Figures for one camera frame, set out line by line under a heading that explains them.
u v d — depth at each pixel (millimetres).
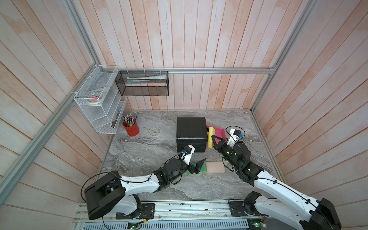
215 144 729
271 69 933
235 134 673
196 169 681
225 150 666
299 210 431
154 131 1073
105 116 777
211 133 751
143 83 903
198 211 746
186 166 673
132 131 988
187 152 640
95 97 727
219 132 1048
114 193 422
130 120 928
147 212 728
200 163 699
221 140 688
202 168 876
